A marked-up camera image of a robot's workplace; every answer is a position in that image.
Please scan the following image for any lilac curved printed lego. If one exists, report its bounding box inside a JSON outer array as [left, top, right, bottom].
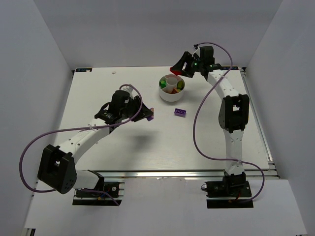
[[147, 108, 154, 121]]

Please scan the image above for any red and lilac lego piece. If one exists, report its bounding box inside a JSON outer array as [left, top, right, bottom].
[[170, 67, 183, 75]]

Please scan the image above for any lime green arch lego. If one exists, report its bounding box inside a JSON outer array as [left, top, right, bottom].
[[176, 80, 185, 91]]

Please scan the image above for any orange lego plate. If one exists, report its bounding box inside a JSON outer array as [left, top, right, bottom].
[[171, 88, 180, 94]]

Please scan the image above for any green square lego brick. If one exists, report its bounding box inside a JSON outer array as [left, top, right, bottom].
[[159, 80, 167, 89]]

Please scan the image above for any purple lego plate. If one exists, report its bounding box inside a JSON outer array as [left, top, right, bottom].
[[174, 108, 187, 117]]

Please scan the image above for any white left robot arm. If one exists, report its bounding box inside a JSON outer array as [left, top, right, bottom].
[[37, 89, 154, 194]]

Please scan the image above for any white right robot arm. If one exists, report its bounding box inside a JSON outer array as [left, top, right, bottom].
[[170, 44, 250, 178]]

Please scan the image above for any dark corner label sticker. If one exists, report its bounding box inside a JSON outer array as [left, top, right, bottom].
[[221, 66, 239, 70]]

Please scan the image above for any white round divided container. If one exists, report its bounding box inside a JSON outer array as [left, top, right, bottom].
[[159, 74, 185, 102]]

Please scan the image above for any left corner label sticker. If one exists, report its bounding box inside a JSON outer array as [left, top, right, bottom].
[[75, 68, 92, 73]]

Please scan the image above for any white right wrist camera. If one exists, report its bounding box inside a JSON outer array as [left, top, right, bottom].
[[192, 47, 200, 61]]

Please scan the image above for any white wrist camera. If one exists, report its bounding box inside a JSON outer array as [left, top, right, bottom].
[[120, 85, 133, 96], [192, 47, 200, 61]]

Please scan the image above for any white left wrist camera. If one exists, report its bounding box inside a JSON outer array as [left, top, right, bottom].
[[120, 85, 133, 96]]

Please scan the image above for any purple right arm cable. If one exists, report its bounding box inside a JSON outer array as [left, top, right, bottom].
[[192, 42, 265, 204]]

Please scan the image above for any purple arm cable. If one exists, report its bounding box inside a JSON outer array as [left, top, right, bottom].
[[19, 85, 143, 206], [192, 42, 265, 204]]

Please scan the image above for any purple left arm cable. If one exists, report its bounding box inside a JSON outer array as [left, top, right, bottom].
[[19, 85, 143, 206]]

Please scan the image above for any aluminium table edge rail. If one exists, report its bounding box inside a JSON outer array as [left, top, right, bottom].
[[46, 169, 279, 179]]

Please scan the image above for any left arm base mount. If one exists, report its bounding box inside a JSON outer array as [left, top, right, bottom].
[[72, 171, 125, 207]]

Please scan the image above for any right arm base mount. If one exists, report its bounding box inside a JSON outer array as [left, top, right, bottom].
[[200, 181, 253, 209]]

